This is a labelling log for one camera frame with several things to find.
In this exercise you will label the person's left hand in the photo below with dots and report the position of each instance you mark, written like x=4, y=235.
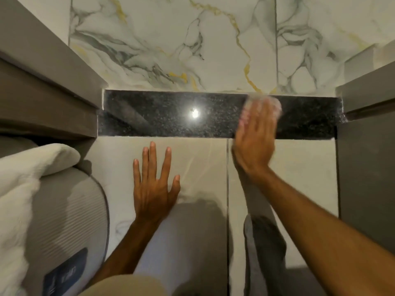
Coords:
x=152, y=195

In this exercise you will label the person's right hand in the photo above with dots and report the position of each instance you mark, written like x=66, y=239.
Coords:
x=254, y=144

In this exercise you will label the person's left middle finger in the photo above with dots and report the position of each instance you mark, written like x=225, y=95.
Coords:
x=152, y=158

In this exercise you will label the person's left thumb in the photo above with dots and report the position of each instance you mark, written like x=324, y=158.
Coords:
x=176, y=185

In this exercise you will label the person's left little finger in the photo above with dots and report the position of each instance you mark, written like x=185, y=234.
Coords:
x=136, y=172

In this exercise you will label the person's right fingers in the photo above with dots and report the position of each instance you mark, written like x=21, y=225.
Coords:
x=260, y=115

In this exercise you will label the white pinkish cleaning cloth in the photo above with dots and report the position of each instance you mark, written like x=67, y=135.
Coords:
x=277, y=103

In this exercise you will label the person's left forearm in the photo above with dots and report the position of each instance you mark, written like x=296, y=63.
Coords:
x=129, y=248

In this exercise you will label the person's right forearm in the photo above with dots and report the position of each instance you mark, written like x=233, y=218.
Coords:
x=321, y=237

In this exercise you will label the black granite ledge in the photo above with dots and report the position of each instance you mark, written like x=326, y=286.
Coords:
x=172, y=115

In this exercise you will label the grey mattress with blue label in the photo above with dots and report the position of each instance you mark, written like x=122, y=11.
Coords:
x=66, y=218

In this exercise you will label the grey cabinet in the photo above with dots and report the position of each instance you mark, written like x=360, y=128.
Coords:
x=367, y=157

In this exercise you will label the white blanket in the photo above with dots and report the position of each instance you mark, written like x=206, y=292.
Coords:
x=18, y=194

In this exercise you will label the grey wooden bed frame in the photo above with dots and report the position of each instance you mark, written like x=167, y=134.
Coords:
x=40, y=89

